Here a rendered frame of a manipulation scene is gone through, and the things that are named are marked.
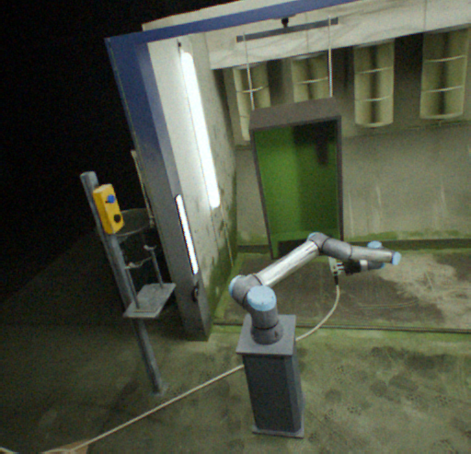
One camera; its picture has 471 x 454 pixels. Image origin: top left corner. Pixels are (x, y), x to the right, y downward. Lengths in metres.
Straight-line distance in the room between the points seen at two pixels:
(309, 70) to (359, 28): 0.50
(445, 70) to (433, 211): 1.26
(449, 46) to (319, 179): 1.50
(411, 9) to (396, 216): 1.79
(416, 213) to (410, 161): 0.52
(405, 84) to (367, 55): 0.62
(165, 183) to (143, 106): 0.51
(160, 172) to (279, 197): 1.15
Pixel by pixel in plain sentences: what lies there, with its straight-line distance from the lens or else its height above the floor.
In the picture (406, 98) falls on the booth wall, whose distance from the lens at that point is 4.20.
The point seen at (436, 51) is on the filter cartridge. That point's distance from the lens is 3.82.
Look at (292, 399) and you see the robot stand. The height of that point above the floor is 0.29.
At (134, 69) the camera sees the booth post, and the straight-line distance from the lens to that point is 2.45.
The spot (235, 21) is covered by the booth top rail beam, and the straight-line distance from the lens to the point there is 2.24.
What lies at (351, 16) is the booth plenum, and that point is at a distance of 3.64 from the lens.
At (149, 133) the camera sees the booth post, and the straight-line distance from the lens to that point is 2.49.
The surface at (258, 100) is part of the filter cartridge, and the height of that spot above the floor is 1.63.
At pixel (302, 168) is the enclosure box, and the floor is 1.16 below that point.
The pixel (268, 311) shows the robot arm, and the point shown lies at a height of 0.84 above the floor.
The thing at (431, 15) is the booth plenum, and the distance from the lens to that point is 3.72.
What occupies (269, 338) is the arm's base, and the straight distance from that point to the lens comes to 2.15.
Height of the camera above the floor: 2.13
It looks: 24 degrees down
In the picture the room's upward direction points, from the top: 10 degrees counter-clockwise
